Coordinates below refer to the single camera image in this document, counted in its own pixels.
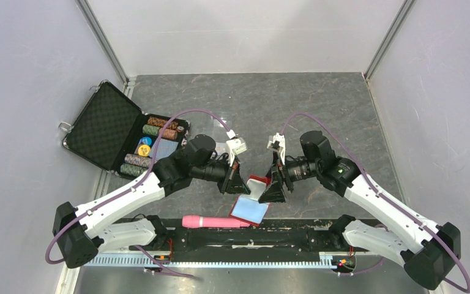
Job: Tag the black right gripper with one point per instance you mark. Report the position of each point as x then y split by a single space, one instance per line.
275 193

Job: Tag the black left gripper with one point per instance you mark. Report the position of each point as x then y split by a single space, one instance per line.
232 182

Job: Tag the red leather card holder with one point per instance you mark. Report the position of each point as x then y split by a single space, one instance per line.
247 207

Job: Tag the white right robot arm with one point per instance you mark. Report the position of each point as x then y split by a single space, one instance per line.
425 249

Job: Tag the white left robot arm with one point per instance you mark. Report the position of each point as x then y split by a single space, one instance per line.
81 232

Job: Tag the blue playing card deck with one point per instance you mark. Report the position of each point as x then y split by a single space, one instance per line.
165 149

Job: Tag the pink cylindrical wand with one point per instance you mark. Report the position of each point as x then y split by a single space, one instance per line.
195 221

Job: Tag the brown poker chip stack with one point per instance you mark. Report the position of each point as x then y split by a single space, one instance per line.
160 122

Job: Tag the yellow poker chip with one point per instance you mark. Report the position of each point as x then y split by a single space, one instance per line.
143 150

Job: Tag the blue poker chip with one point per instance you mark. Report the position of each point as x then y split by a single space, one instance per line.
146 141

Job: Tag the green poker chip stack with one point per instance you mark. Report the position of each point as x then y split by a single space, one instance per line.
130 171

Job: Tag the green and brown chip stack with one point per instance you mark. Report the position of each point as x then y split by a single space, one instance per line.
155 131

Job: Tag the purple poker chip stack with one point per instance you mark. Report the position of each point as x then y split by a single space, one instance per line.
136 160

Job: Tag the black poker chip case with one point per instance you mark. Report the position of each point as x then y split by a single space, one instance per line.
108 128

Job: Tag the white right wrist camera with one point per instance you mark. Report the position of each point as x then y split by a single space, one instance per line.
276 143

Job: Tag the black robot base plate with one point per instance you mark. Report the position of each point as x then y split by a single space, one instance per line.
275 240

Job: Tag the toothed aluminium rail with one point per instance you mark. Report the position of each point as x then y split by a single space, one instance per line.
329 262

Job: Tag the right aluminium frame post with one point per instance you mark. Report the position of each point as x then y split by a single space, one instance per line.
389 37

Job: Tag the aluminium frame post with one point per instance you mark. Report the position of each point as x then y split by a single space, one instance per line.
389 37
102 39

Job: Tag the left aluminium frame post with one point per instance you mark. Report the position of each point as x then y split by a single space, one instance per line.
102 39

